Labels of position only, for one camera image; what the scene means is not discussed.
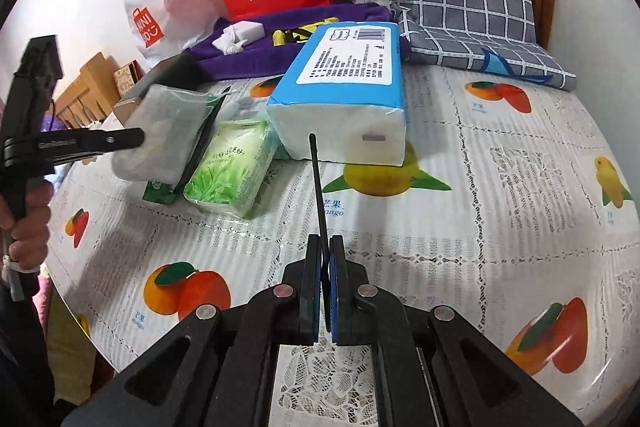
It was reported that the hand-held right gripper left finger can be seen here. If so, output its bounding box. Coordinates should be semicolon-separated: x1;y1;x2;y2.
60;234;328;427

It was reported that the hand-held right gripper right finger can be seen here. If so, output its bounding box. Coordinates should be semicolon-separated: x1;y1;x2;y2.
327;236;583;427

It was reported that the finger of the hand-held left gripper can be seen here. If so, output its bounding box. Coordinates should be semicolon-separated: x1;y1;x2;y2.
75;128;147;162

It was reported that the green packet of cloths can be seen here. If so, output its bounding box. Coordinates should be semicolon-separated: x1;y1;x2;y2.
110;83;228;206

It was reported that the green tissue packet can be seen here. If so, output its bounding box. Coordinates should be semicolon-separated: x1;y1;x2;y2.
182;119;281;220

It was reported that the black watch strap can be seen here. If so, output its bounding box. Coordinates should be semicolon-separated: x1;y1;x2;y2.
308;133;331;244

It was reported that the white cloth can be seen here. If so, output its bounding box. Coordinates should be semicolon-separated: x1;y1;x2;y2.
211;28;247;56

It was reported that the yellow black pouch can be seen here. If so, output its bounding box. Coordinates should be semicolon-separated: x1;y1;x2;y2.
271;26;315;46

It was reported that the person's left hand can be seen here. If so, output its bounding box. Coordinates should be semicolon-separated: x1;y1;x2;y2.
9;182;54;264

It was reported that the brown patterned box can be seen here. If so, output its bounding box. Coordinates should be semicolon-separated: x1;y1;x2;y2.
113;60;147;98

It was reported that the wooden headboard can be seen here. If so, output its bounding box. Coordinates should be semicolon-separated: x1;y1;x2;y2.
54;52;122;130

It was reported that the brown rectangular box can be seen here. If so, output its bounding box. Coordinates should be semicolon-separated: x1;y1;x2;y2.
112;56;203;128

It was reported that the purple towel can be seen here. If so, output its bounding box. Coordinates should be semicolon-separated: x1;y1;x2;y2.
182;3;412;82

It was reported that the yellow green bed sheet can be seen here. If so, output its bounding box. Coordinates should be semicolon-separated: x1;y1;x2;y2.
30;277;118;408

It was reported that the blue tissue pack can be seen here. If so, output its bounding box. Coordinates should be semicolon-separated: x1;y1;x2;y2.
266;21;407;166

